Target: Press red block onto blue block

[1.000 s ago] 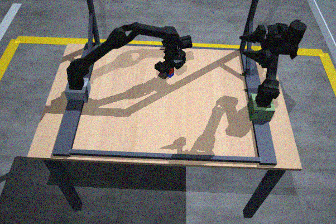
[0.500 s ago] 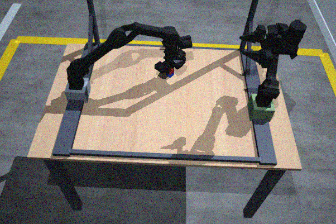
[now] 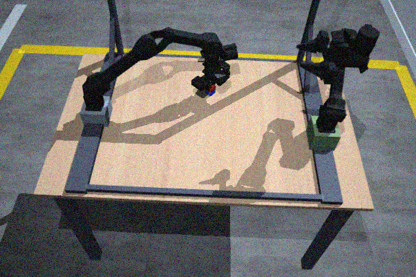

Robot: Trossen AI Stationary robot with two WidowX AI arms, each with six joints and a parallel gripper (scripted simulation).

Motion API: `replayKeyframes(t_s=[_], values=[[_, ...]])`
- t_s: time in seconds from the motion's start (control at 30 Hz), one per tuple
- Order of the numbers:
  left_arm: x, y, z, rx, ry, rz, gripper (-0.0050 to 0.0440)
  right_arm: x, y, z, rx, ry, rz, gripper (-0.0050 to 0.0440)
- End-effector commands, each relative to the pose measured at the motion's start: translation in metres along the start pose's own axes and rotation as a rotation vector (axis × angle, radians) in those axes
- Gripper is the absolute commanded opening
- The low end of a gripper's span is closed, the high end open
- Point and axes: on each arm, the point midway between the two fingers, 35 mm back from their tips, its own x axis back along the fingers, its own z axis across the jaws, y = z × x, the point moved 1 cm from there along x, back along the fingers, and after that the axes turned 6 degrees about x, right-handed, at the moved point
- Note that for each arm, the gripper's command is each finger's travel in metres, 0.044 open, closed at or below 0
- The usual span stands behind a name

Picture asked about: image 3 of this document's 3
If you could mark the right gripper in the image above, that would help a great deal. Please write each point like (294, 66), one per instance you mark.
(203, 82)

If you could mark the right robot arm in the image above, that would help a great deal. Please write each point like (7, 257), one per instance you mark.
(97, 84)

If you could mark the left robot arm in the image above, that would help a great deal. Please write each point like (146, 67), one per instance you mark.
(361, 44)

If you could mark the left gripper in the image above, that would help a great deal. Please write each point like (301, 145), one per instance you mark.
(327, 69)

